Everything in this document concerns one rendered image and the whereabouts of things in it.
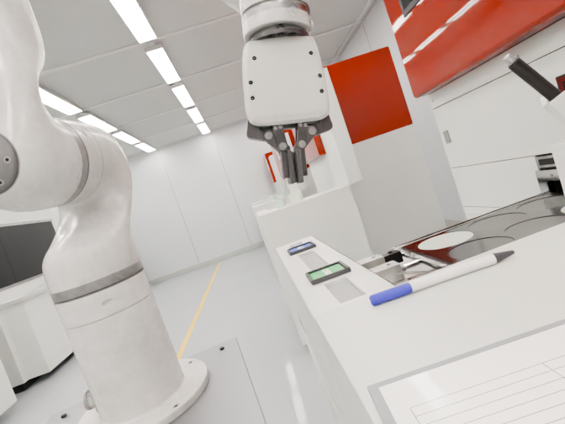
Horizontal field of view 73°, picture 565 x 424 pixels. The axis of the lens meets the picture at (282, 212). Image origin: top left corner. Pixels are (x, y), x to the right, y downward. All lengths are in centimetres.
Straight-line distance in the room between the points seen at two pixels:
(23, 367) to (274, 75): 467
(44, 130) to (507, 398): 49
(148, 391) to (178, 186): 811
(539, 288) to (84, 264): 48
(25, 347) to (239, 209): 505
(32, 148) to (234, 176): 805
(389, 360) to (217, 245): 833
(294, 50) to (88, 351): 45
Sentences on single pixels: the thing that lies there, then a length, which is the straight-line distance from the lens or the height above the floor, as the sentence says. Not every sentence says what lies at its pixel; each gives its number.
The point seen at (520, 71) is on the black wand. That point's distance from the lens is 43.
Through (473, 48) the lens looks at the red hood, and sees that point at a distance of 104.
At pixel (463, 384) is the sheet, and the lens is 24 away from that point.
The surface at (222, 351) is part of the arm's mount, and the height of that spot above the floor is 87.
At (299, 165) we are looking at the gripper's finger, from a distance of 46.
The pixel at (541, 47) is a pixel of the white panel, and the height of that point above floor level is 119.
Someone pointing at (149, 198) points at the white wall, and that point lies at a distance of 874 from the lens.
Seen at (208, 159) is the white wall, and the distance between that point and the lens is 857.
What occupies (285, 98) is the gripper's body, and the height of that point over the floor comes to 119.
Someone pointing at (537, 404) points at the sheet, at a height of 97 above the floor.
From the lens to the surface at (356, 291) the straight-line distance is 45.
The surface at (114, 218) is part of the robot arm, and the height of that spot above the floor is 113.
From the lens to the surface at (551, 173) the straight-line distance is 102.
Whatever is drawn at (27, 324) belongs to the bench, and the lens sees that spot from 481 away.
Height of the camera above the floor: 110
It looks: 4 degrees down
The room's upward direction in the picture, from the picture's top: 19 degrees counter-clockwise
